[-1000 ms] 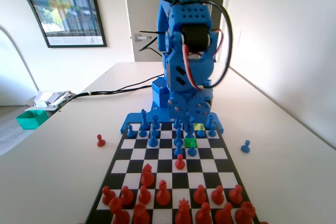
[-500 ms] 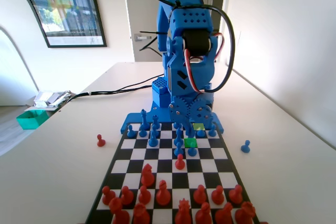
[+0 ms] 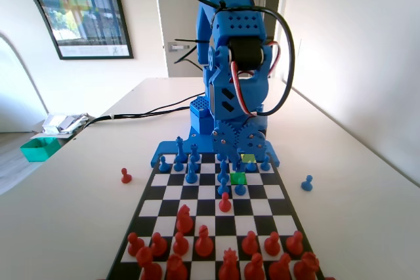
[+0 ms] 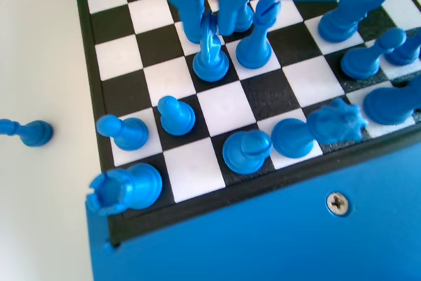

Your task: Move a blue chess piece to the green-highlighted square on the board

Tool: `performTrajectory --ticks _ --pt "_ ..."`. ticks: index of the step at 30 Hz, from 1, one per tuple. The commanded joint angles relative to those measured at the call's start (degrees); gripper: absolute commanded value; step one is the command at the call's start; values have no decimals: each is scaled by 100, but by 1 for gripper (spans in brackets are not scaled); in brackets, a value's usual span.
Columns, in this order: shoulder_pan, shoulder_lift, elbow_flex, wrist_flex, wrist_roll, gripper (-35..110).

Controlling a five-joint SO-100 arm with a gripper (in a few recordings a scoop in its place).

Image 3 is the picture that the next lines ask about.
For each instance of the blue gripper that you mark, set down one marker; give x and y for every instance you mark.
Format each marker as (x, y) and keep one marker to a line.
(237, 140)

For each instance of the blue chess pawn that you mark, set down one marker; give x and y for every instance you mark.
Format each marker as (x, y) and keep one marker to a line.
(223, 189)
(251, 166)
(265, 164)
(163, 165)
(178, 166)
(240, 189)
(307, 185)

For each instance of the blue chess bishop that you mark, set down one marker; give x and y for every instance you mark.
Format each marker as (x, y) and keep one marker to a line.
(223, 169)

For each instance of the blue chess rook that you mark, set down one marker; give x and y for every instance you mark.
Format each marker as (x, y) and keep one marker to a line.
(195, 153)

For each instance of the blue chess king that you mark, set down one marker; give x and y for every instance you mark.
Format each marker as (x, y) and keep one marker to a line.
(179, 150)

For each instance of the red chess pawn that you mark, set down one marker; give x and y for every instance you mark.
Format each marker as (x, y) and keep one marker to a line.
(250, 244)
(158, 245)
(295, 243)
(224, 203)
(134, 244)
(125, 177)
(272, 244)
(180, 244)

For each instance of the group of blue chess pieces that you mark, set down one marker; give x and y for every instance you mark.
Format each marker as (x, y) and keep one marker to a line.
(167, 147)

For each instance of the red chess knight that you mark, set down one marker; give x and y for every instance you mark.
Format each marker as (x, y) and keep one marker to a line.
(280, 268)
(184, 221)

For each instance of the red chess bishop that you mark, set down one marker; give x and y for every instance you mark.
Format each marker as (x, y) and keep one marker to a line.
(203, 243)
(254, 268)

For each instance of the red chess queen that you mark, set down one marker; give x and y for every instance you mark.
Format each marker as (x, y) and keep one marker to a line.
(229, 267)

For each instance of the red chess rook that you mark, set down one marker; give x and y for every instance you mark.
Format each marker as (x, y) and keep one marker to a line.
(306, 266)
(176, 268)

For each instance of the black white chessboard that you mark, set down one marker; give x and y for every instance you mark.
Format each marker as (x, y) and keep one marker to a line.
(259, 208)

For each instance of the black zip tie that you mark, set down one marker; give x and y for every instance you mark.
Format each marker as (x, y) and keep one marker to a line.
(190, 40)

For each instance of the white door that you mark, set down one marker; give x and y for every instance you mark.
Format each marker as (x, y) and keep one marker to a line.
(177, 14)

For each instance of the pile of papers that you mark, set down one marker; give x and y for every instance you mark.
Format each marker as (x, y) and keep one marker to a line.
(62, 122)

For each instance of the green plastic box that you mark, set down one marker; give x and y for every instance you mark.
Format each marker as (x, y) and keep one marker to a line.
(39, 152)

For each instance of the black framed poster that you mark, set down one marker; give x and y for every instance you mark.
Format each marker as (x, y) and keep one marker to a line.
(82, 4)

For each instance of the white arched furniture panel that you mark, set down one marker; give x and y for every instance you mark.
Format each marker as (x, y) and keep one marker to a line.
(16, 63)

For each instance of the grey gripper camera module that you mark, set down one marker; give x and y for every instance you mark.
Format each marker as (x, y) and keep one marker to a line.
(212, 96)

